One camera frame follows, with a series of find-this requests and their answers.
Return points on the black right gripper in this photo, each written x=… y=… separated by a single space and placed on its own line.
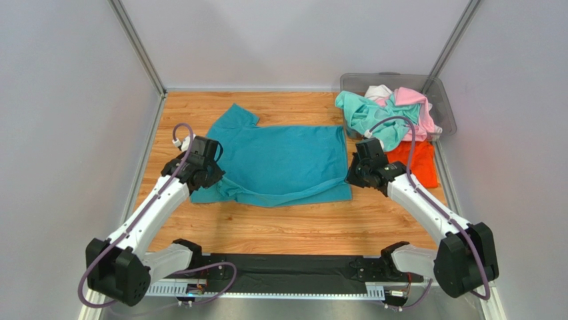
x=355 y=172

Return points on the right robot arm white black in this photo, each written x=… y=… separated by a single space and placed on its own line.
x=465 y=258

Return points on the teal t shirt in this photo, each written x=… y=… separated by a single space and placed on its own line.
x=276 y=166

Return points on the white t shirt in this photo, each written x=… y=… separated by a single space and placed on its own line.
x=379 y=92

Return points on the aluminium corner post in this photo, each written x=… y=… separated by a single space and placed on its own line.
x=124 y=19
x=452 y=42

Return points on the mint green t shirt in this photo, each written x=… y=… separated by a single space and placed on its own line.
x=362 y=114

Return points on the left aluminium corner post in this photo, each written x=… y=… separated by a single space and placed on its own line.
x=124 y=19

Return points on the right aluminium corner post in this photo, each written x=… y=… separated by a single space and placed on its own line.
x=452 y=42

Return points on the pink t shirt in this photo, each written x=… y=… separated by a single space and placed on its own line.
x=414 y=106

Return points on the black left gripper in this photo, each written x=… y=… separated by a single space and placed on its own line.
x=217 y=175

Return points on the clear plastic bin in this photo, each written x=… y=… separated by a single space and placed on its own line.
x=431 y=87

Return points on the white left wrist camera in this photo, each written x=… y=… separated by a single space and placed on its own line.
x=183 y=144

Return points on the folded orange t shirt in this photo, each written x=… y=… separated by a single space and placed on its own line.
x=422 y=163

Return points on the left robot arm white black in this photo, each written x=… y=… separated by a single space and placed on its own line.
x=121 y=267

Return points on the aluminium front frame rail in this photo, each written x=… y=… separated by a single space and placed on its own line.
x=216 y=279

